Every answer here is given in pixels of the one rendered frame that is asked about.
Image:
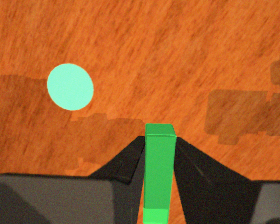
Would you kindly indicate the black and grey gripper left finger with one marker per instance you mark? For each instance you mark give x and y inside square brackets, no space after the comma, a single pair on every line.
[63,199]

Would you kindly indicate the cyan circle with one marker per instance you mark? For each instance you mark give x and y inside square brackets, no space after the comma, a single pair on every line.
[70,86]

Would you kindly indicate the green rectangular post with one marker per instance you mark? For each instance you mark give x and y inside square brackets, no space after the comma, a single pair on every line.
[160,142]

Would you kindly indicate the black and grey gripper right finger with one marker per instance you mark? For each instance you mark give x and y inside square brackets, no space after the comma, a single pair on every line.
[211,193]

